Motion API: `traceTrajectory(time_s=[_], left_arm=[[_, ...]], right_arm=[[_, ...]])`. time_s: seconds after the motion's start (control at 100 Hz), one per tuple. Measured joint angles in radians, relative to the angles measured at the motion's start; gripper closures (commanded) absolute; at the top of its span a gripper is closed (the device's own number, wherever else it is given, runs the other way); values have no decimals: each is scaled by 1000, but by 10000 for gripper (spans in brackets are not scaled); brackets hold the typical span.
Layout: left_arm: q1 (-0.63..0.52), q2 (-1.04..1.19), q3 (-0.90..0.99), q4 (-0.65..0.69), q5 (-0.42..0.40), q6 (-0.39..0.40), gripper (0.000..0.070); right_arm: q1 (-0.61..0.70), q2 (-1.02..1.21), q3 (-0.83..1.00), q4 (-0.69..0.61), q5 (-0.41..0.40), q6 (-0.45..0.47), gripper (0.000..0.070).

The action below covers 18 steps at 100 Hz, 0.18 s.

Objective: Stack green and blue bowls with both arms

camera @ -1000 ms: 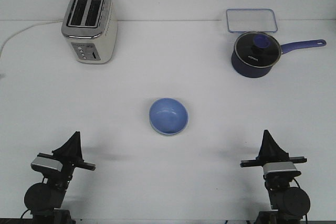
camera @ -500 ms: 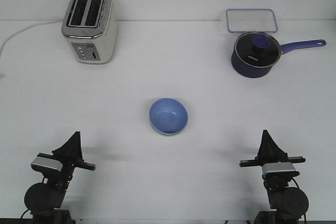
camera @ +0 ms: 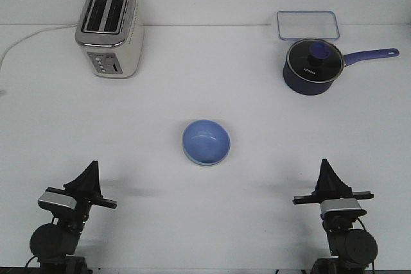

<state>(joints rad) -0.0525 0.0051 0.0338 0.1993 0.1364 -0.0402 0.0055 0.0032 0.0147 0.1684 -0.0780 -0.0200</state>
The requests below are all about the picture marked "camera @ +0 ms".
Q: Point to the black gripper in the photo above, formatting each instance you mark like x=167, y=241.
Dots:
x=339, y=214
x=86, y=190

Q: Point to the green bowl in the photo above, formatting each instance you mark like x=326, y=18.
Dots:
x=205, y=164

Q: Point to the blue bowl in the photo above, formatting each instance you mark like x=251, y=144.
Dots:
x=206, y=140

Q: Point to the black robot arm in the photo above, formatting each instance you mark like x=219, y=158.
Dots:
x=351, y=246
x=54, y=244

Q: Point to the glass pot lid blue knob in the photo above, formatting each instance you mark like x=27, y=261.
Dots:
x=315, y=60

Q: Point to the silver two-slot toaster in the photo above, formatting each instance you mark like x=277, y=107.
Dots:
x=111, y=35

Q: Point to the clear container blue-rimmed lid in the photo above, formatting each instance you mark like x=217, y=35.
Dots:
x=307, y=24

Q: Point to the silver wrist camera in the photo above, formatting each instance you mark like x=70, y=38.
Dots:
x=56, y=199
x=342, y=205

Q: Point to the blue saucepan with handle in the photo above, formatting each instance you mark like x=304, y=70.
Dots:
x=310, y=88

